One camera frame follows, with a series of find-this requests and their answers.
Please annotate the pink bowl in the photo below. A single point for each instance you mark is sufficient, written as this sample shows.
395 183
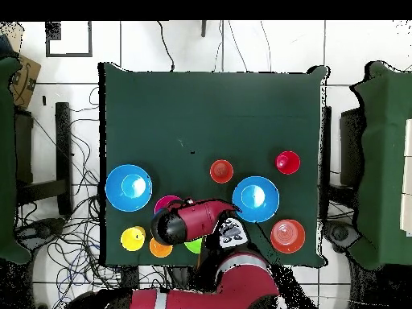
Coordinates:
164 202

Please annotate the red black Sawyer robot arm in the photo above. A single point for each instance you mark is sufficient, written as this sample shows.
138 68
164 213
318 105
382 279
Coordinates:
196 219

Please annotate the large blue bowl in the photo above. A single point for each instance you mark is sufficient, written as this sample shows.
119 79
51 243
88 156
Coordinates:
257 193
116 193

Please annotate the dark green tablecloth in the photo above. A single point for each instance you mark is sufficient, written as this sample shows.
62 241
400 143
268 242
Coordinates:
209 112

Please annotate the green bowl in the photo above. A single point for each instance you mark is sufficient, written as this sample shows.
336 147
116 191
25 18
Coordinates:
194 246

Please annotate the red cup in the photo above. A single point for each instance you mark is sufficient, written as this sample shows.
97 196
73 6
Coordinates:
287 162

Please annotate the light orange cup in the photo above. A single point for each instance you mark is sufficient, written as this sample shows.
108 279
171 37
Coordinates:
160 251

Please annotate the yellow cup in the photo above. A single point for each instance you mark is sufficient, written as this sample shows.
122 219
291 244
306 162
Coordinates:
132 238

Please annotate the orange bowl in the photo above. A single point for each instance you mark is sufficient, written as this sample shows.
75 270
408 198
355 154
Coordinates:
287 236

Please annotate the black power strip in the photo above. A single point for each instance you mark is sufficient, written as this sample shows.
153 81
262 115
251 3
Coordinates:
130 277

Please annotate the short dark bar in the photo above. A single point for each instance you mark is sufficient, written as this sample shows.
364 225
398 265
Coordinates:
203 29

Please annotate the black metal stand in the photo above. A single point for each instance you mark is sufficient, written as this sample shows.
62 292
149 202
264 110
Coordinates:
351 148
63 145

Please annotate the green cloth side table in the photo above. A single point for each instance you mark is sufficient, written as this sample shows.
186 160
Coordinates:
383 161
6 161

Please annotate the cardboard box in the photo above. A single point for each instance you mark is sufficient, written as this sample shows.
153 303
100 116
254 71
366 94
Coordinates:
25 80

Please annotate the white box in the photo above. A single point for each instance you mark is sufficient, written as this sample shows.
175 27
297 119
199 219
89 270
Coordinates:
408 180

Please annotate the grey pedestal foot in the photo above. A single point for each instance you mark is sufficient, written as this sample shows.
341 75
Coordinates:
341 233
42 229

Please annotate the black square floor frame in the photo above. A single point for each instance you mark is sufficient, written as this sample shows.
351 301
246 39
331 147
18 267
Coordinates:
69 55

